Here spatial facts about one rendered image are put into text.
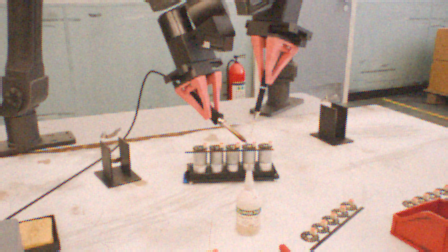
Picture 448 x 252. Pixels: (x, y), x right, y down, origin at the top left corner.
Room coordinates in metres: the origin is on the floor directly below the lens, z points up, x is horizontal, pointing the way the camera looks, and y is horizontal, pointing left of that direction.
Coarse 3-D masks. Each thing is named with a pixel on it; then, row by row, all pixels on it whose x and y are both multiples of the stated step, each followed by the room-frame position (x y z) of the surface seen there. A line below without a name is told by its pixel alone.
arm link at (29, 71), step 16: (16, 0) 0.78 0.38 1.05; (32, 0) 0.78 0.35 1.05; (16, 16) 0.78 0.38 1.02; (32, 16) 0.78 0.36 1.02; (16, 32) 0.78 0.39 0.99; (32, 32) 0.79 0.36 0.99; (16, 48) 0.78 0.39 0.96; (32, 48) 0.79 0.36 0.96; (16, 64) 0.78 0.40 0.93; (32, 64) 0.79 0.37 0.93; (16, 80) 0.78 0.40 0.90; (32, 80) 0.78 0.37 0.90; (48, 80) 0.83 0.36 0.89; (32, 96) 0.78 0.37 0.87
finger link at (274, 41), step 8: (256, 24) 0.70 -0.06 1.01; (264, 24) 0.69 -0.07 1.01; (248, 32) 0.71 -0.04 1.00; (256, 32) 0.70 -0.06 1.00; (264, 32) 0.68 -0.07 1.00; (272, 32) 0.69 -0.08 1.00; (272, 40) 0.67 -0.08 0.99; (280, 40) 0.67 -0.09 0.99; (288, 40) 0.68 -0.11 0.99; (272, 48) 0.67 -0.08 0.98; (280, 48) 0.68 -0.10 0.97; (288, 48) 0.69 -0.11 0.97; (296, 48) 0.70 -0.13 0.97; (272, 56) 0.67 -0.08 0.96; (288, 56) 0.70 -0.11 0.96; (272, 64) 0.68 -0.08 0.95; (280, 64) 0.69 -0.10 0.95; (272, 72) 0.69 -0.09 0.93; (272, 80) 0.69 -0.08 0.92
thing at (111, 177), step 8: (120, 128) 0.68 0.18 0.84; (104, 136) 0.67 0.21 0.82; (112, 136) 0.69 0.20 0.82; (104, 144) 0.65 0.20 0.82; (120, 144) 0.68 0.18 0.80; (128, 144) 0.65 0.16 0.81; (104, 152) 0.65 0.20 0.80; (120, 152) 0.68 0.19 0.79; (128, 152) 0.65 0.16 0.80; (104, 160) 0.66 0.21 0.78; (112, 160) 0.65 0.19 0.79; (120, 160) 0.66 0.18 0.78; (128, 160) 0.65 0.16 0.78; (104, 168) 0.66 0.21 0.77; (112, 168) 0.69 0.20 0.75; (120, 168) 0.69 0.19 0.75; (128, 168) 0.66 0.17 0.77; (104, 176) 0.65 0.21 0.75; (112, 176) 0.63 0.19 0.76; (120, 176) 0.65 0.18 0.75; (128, 176) 0.65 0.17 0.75; (136, 176) 0.65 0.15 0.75; (104, 184) 0.63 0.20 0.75; (112, 184) 0.62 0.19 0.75; (120, 184) 0.63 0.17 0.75
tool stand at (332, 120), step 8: (336, 96) 0.88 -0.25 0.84; (336, 104) 0.88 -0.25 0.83; (320, 112) 0.88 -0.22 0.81; (328, 112) 0.85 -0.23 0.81; (336, 112) 0.83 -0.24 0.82; (344, 112) 0.85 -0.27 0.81; (320, 120) 0.87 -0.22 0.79; (328, 120) 0.85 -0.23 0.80; (336, 120) 0.87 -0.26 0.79; (344, 120) 0.85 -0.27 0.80; (320, 128) 0.87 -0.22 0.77; (328, 128) 0.85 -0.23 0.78; (336, 128) 0.87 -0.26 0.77; (344, 128) 0.85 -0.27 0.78; (312, 136) 0.88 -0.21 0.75; (320, 136) 0.87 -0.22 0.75; (328, 136) 0.85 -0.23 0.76; (336, 136) 0.87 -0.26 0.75; (344, 136) 0.85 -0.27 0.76; (336, 144) 0.82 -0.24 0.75
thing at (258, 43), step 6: (252, 36) 0.70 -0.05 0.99; (258, 36) 0.69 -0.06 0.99; (288, 36) 0.70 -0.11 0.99; (294, 36) 0.69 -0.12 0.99; (300, 36) 0.68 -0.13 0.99; (252, 42) 0.70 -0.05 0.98; (258, 42) 0.69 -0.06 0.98; (264, 42) 0.70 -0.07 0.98; (294, 42) 0.69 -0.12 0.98; (300, 42) 0.68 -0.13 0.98; (306, 42) 0.69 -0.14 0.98; (258, 48) 0.69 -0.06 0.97; (258, 54) 0.69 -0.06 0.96; (276, 54) 0.72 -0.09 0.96; (258, 60) 0.69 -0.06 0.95; (258, 66) 0.69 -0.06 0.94; (258, 72) 0.69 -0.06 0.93
